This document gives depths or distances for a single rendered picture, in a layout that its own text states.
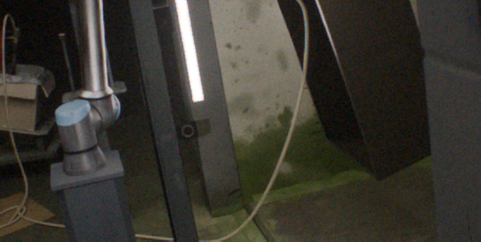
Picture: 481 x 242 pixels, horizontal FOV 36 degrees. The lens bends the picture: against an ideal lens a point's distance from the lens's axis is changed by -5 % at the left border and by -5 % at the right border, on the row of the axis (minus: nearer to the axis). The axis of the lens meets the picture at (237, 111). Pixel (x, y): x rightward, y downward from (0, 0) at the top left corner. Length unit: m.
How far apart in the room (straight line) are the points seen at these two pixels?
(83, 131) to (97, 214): 0.34
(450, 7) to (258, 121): 2.99
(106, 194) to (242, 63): 1.15
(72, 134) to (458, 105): 2.22
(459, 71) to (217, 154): 2.99
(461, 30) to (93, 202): 2.29
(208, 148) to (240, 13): 0.71
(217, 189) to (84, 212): 1.09
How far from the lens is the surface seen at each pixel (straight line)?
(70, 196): 3.08
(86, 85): 3.20
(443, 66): 1.07
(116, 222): 3.13
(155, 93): 1.81
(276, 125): 3.98
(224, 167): 3.97
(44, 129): 5.31
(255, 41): 3.86
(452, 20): 1.02
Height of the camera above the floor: 1.61
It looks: 16 degrees down
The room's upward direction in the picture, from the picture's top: 10 degrees counter-clockwise
